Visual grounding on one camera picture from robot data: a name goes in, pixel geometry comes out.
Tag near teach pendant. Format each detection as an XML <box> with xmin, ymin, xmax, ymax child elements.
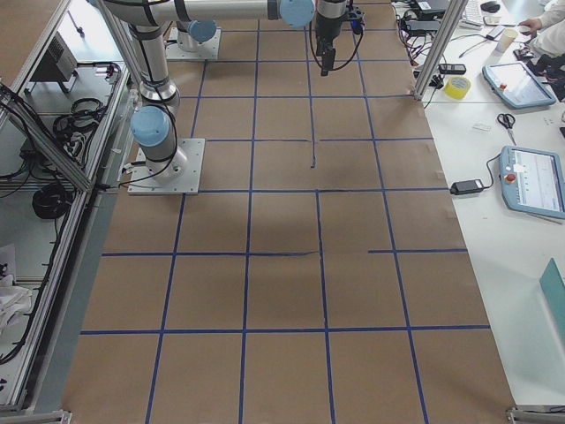
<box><xmin>499</xmin><ymin>146</ymin><xmax>564</xmax><ymax>219</ymax></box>

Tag white crumpled cloth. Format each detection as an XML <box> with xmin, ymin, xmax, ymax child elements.
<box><xmin>0</xmin><ymin>245</ymin><xmax>33</xmax><ymax>337</ymax></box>

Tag brown paper mat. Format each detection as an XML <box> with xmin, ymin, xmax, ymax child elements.
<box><xmin>62</xmin><ymin>1</ymin><xmax>512</xmax><ymax>423</ymax></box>

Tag yellow tape roll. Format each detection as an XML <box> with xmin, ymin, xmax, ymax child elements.
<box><xmin>444</xmin><ymin>76</ymin><xmax>471</xmax><ymax>100</ymax></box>

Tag teach pendant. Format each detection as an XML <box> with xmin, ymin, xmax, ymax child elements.
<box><xmin>482</xmin><ymin>62</ymin><xmax>556</xmax><ymax>110</ymax></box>
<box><xmin>499</xmin><ymin>146</ymin><xmax>564</xmax><ymax>219</ymax></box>

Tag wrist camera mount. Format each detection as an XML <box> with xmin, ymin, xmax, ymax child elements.
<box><xmin>347</xmin><ymin>2</ymin><xmax>365</xmax><ymax>35</ymax></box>

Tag black power adapter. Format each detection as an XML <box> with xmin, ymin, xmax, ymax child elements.
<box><xmin>449</xmin><ymin>179</ymin><xmax>485</xmax><ymax>195</ymax></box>

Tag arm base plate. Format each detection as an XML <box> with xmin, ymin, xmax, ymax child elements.
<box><xmin>127</xmin><ymin>139</ymin><xmax>206</xmax><ymax>195</ymax></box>
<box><xmin>165</xmin><ymin>27</ymin><xmax>222</xmax><ymax>62</ymax></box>

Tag black scissors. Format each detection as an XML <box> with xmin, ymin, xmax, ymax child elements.
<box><xmin>497</xmin><ymin>113</ymin><xmax>516</xmax><ymax>146</ymax></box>

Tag aluminium frame post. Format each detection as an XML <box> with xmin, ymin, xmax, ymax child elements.
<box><xmin>413</xmin><ymin>0</ymin><xmax>467</xmax><ymax>101</ymax></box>

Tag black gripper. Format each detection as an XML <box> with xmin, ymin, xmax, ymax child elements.
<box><xmin>314</xmin><ymin>21</ymin><xmax>343</xmax><ymax>77</ymax></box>

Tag far teach pendant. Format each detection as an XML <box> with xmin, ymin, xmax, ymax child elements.
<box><xmin>482</xmin><ymin>62</ymin><xmax>556</xmax><ymax>110</ymax></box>

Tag person's hand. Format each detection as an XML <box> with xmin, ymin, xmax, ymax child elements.
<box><xmin>518</xmin><ymin>18</ymin><xmax>542</xmax><ymax>35</ymax></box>

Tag black phone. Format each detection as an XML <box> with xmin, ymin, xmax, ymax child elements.
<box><xmin>438</xmin><ymin>64</ymin><xmax>466</xmax><ymax>75</ymax></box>

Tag grey control box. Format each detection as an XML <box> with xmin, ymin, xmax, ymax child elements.
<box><xmin>30</xmin><ymin>32</ymin><xmax>78</xmax><ymax>93</ymax></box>

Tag paper cup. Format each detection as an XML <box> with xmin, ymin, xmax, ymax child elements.
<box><xmin>495</xmin><ymin>28</ymin><xmax>519</xmax><ymax>53</ymax></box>

